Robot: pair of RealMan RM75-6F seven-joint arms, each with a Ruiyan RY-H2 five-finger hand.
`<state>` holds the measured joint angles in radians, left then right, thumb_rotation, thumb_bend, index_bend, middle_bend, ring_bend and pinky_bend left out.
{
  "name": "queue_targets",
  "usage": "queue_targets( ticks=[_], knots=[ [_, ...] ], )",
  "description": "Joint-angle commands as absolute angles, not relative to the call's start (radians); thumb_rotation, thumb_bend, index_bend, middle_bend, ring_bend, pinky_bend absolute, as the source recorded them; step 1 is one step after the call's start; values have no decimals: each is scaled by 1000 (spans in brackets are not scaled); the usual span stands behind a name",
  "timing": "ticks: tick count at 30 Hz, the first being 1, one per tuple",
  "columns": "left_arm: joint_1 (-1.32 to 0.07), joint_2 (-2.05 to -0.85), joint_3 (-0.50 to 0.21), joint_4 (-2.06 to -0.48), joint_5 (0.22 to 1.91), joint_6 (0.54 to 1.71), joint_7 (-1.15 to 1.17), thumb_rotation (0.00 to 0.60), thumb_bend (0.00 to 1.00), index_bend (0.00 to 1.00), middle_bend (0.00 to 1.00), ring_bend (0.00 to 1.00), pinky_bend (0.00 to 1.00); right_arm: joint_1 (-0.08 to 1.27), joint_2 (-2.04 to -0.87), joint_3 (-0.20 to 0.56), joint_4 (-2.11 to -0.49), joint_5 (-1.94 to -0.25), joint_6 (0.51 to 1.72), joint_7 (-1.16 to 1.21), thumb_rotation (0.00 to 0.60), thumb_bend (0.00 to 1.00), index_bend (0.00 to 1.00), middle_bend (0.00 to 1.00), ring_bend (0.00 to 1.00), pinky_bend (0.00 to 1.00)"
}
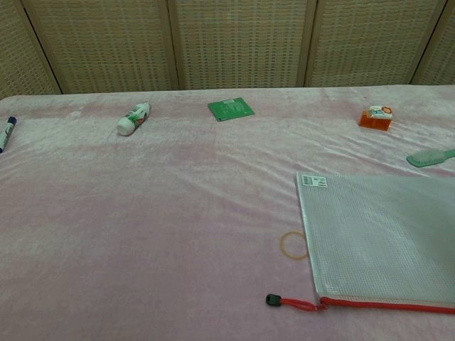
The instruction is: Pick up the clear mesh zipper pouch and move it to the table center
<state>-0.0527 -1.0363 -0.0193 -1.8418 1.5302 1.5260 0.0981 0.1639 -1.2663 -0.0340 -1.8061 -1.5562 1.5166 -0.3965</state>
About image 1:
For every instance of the white mesh zipper pouch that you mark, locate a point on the white mesh zipper pouch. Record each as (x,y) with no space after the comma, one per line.
(373,231)

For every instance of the green circuit board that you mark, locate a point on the green circuit board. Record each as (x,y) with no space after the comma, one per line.
(231,108)

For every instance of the tan rubber band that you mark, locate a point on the tan rubber band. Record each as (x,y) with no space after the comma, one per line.
(281,244)

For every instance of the pink velvet tablecloth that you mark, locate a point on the pink velvet tablecloth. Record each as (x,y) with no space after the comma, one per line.
(142,213)

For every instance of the white glue bottle green label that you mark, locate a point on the white glue bottle green label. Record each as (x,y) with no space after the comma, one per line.
(133,119)

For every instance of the small orange box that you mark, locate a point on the small orange box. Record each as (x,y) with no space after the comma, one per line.
(375,121)

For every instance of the green hairbrush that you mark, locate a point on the green hairbrush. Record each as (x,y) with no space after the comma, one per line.
(423,158)

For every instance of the blue capped marker pen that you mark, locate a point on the blue capped marker pen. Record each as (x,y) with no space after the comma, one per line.
(7,133)

